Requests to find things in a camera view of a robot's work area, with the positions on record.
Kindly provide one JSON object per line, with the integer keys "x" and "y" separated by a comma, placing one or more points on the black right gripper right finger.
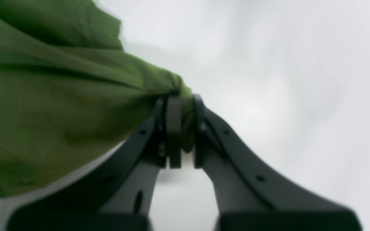
{"x": 251, "y": 195}

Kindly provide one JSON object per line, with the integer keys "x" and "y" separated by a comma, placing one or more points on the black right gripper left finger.
{"x": 115, "y": 196}

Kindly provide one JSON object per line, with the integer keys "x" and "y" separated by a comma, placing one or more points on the green T-shirt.
{"x": 69, "y": 92}

